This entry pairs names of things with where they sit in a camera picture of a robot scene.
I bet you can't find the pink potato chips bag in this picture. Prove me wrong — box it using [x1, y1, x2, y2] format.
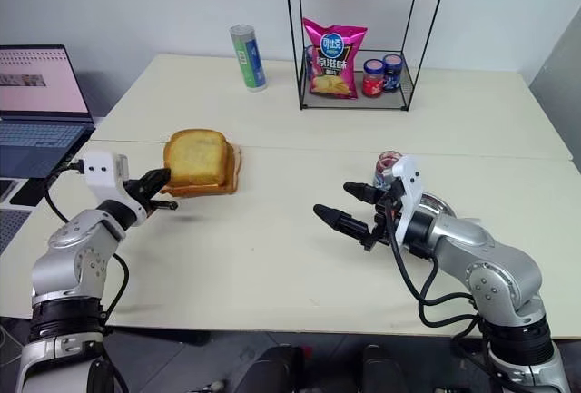
[301, 16, 369, 102]

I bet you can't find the open blue laptop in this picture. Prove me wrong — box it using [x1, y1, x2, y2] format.
[0, 44, 97, 180]

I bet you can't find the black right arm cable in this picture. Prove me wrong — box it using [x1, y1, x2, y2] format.
[384, 192, 490, 339]

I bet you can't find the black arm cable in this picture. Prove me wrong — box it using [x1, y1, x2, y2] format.
[384, 192, 490, 339]
[43, 160, 132, 326]

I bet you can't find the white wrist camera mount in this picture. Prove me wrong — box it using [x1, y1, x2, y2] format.
[389, 154, 424, 249]
[83, 149, 143, 213]

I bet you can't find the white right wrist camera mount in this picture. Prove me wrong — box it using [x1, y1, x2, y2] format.
[389, 154, 424, 249]

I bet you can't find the black wire shelf rack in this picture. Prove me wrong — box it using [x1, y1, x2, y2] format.
[281, 0, 451, 113]

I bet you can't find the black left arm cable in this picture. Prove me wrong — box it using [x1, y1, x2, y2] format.
[43, 160, 132, 326]

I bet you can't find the red label jam jar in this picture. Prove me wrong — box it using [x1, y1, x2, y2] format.
[361, 58, 387, 100]

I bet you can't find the open glass jam jar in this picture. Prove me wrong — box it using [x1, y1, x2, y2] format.
[373, 150, 409, 191]

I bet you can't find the blue label jam jar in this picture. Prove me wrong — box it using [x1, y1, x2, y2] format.
[381, 53, 405, 94]

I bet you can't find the thick toasted bread slice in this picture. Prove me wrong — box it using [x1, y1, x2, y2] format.
[162, 128, 229, 188]

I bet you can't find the dark rounded shape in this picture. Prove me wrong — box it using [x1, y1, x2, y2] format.
[359, 344, 410, 393]
[244, 344, 306, 393]

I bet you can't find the grey keyboard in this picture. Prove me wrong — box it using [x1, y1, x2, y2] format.
[0, 208, 34, 254]

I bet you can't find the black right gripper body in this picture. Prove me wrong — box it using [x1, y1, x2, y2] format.
[361, 178, 406, 252]

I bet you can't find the green blue chips can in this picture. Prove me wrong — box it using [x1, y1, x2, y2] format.
[228, 24, 268, 94]

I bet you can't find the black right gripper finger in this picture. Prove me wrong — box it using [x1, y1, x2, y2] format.
[342, 181, 388, 204]
[312, 203, 372, 241]

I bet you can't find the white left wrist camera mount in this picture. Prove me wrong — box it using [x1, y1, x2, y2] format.
[83, 149, 143, 213]

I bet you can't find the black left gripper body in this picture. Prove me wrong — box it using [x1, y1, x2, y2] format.
[123, 178, 158, 220]

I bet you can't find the thin brown-crust bread slice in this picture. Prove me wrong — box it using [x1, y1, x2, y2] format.
[159, 142, 243, 198]

